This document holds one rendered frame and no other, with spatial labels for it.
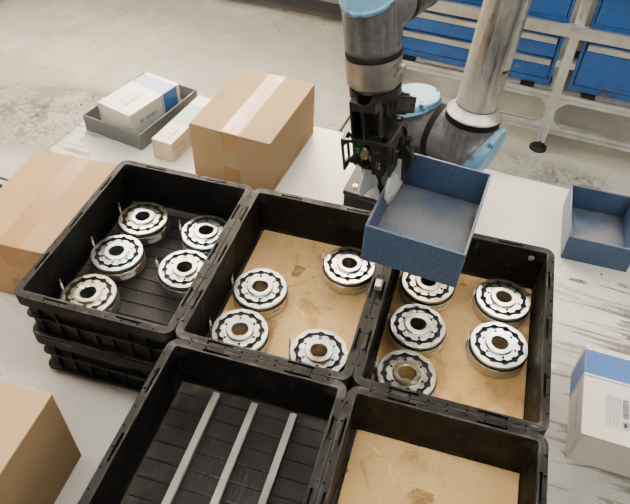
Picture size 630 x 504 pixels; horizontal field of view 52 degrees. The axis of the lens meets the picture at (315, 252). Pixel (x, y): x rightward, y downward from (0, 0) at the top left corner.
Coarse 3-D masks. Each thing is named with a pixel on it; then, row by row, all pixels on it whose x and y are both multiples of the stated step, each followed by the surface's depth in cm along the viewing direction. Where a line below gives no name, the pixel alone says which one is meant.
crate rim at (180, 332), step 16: (256, 192) 130; (272, 192) 130; (336, 208) 127; (352, 208) 127; (240, 224) 123; (224, 256) 117; (208, 272) 114; (192, 304) 109; (368, 304) 110; (368, 320) 108; (176, 336) 105; (192, 336) 104; (240, 352) 102; (256, 352) 102; (352, 352) 103; (304, 368) 100; (320, 368) 100; (352, 368) 101
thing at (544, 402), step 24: (480, 240) 122; (504, 240) 122; (552, 264) 118; (384, 288) 113; (552, 288) 114; (552, 312) 110; (360, 360) 102; (360, 384) 98; (384, 384) 99; (456, 408) 96; (480, 408) 96
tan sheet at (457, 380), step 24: (456, 288) 126; (528, 288) 127; (456, 312) 122; (384, 336) 118; (456, 336) 118; (528, 336) 119; (432, 360) 114; (456, 360) 114; (456, 384) 111; (480, 384) 111; (504, 384) 111; (504, 408) 108
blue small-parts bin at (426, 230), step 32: (416, 160) 106; (384, 192) 99; (416, 192) 109; (448, 192) 108; (480, 192) 106; (384, 224) 103; (416, 224) 103; (448, 224) 104; (384, 256) 96; (416, 256) 93; (448, 256) 91
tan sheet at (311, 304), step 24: (264, 240) 134; (288, 240) 135; (312, 240) 135; (264, 264) 130; (288, 264) 130; (312, 264) 130; (288, 288) 125; (312, 288) 125; (288, 312) 121; (312, 312) 121; (336, 312) 121; (360, 312) 121; (288, 336) 117
